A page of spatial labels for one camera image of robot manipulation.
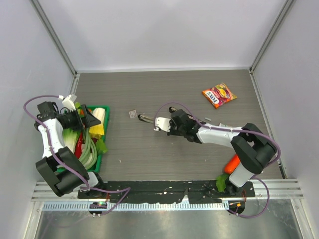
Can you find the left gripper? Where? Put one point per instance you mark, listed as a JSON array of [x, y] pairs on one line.
[[88, 119]]

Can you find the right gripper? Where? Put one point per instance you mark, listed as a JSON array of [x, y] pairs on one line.
[[171, 132]]

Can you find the red white staple box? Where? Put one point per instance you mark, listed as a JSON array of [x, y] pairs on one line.
[[133, 114]]

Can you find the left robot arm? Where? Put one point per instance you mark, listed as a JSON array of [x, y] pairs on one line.
[[59, 166]]

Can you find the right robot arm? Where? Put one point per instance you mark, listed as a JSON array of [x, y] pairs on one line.
[[254, 149]]

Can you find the green plastic tray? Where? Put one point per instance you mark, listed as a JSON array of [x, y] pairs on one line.
[[89, 157]]

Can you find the green toy leaf sprig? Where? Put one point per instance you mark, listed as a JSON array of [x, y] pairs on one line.
[[100, 147]]

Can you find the red toy chili pepper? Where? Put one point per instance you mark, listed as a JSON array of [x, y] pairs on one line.
[[78, 146]]

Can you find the orange candy bag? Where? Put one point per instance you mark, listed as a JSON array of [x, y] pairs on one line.
[[219, 95]]

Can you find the orange toy carrot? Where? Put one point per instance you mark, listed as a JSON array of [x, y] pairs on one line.
[[232, 164]]

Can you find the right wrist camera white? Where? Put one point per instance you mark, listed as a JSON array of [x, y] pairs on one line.
[[162, 124]]

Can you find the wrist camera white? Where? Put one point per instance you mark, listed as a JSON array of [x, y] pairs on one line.
[[162, 124], [68, 101]]

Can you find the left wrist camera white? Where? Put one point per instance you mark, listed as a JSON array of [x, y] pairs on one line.
[[68, 101]]

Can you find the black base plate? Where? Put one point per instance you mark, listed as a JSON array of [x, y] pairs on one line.
[[168, 192]]

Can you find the white slotted cable duct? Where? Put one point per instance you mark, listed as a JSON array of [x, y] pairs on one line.
[[93, 206]]

